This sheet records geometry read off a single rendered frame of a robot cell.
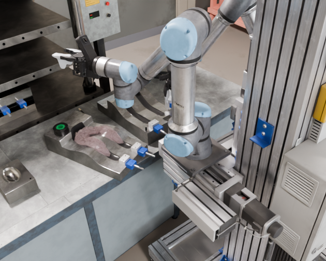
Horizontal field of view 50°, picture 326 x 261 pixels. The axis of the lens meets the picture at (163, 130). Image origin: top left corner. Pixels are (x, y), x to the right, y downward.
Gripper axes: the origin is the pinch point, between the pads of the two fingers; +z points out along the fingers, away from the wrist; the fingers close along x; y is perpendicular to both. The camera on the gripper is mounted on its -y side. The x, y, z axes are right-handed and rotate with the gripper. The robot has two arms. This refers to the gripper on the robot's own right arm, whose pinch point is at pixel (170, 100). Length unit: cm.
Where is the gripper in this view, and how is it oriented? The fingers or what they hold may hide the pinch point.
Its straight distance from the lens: 207.8
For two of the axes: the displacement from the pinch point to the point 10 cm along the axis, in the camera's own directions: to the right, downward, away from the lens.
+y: 6.7, 3.8, -6.3
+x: 7.4, -3.6, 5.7
